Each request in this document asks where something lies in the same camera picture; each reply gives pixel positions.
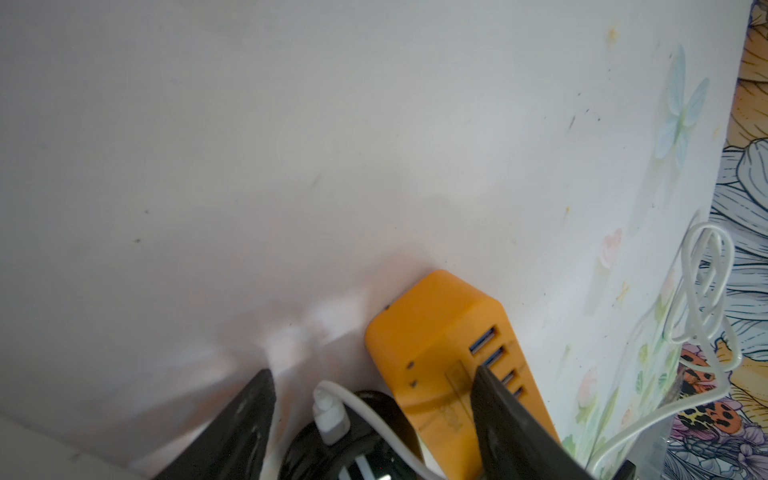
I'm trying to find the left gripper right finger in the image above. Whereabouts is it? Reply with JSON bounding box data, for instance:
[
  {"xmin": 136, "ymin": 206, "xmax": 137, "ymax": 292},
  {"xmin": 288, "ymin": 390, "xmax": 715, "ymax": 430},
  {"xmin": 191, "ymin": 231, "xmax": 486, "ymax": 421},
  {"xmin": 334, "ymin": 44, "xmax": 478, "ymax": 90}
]
[{"xmin": 470, "ymin": 366, "xmax": 591, "ymax": 480}]

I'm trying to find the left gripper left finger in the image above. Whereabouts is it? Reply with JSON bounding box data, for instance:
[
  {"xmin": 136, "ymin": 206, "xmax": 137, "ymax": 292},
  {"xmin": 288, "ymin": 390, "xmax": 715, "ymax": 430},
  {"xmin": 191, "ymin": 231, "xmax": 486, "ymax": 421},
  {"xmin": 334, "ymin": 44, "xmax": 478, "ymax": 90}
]
[{"xmin": 154, "ymin": 369, "xmax": 276, "ymax": 480}]

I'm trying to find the orange power strip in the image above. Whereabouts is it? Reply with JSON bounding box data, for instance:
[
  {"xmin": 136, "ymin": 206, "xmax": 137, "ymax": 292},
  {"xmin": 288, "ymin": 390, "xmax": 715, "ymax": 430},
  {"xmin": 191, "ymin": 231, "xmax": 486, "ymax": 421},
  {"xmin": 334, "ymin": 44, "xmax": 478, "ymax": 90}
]
[{"xmin": 365, "ymin": 270, "xmax": 556, "ymax": 479}]

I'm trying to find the white orange-strip cable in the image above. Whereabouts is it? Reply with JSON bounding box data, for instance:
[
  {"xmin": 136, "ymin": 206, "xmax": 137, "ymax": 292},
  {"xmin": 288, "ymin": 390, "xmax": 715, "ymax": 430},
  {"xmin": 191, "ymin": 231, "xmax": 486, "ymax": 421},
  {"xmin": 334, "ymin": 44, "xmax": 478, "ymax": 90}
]
[{"xmin": 584, "ymin": 221, "xmax": 744, "ymax": 478}]

